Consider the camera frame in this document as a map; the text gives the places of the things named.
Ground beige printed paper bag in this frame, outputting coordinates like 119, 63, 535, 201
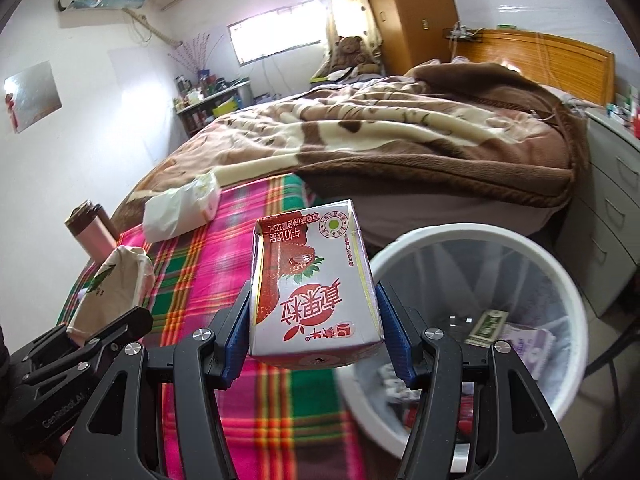
67, 246, 155, 346

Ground purple small carton box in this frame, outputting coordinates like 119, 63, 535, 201
501, 323, 555, 380

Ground red strawberry milk carton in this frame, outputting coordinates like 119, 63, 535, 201
248, 200, 384, 370

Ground white long medicine box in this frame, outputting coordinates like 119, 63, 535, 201
464, 309, 509, 348

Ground white round trash bin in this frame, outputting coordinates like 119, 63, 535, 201
336, 223, 588, 458

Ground pink plaid bed cloth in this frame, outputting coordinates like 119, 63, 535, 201
54, 174, 366, 479

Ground pink brown travel mug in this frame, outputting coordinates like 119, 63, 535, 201
65, 200, 119, 264

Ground white tissue pack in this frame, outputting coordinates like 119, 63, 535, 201
142, 171, 221, 243

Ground grey drawer nightstand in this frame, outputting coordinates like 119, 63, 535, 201
554, 108, 639, 316

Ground cluttered side table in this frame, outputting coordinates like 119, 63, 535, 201
175, 78, 254, 138

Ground brown beige fleece blanket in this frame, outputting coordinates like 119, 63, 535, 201
113, 62, 589, 229

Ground red hanging knot ornament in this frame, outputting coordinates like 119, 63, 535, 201
4, 93, 18, 132

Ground purple branch decoration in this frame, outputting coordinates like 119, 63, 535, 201
167, 32, 226, 79

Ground brown teddy bear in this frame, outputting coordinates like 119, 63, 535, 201
329, 36, 381, 74

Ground red jar on nightstand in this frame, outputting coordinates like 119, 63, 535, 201
632, 110, 640, 140

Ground wooden headboard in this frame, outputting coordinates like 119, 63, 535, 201
454, 29, 615, 105

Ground wooden wardrobe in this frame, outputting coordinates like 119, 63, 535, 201
369, 0, 459, 75

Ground floral window curtain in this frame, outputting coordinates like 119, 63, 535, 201
317, 0, 382, 58

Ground black chair frame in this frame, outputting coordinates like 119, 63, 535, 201
584, 316, 640, 480

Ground silver wall mirror panel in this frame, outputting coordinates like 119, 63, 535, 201
3, 61, 62, 133

